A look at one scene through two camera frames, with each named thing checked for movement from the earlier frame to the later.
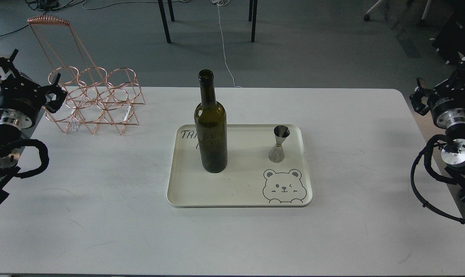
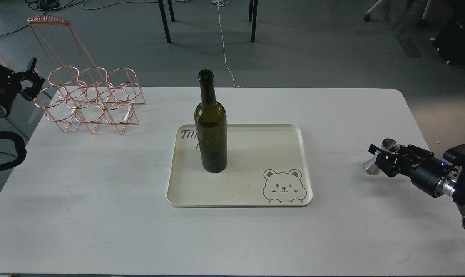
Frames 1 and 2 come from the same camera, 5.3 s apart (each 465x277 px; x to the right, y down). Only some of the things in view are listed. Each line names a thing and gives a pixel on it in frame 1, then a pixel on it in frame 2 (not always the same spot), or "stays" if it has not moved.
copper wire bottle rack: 79,93 stays
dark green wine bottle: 211,124 stays
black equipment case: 460,33 stays
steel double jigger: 276,154 → 370,166
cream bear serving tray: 250,180 stays
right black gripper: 454,102 → 427,172
